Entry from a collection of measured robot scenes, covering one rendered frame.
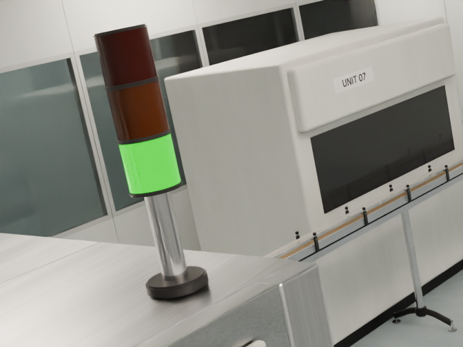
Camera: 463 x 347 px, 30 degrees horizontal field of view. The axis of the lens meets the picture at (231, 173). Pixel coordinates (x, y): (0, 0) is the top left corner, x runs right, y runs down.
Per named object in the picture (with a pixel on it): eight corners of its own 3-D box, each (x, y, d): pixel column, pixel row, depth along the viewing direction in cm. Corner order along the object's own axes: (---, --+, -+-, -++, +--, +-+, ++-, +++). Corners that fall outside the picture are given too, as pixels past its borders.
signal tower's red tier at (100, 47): (94, 89, 79) (83, 39, 78) (136, 78, 82) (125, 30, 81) (127, 85, 75) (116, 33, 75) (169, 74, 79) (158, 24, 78)
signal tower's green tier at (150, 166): (119, 194, 81) (107, 144, 80) (158, 180, 84) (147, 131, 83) (152, 195, 77) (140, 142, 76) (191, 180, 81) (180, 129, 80)
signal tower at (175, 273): (134, 296, 83) (74, 38, 78) (180, 274, 87) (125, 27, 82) (175, 303, 79) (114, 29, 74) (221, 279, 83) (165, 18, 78)
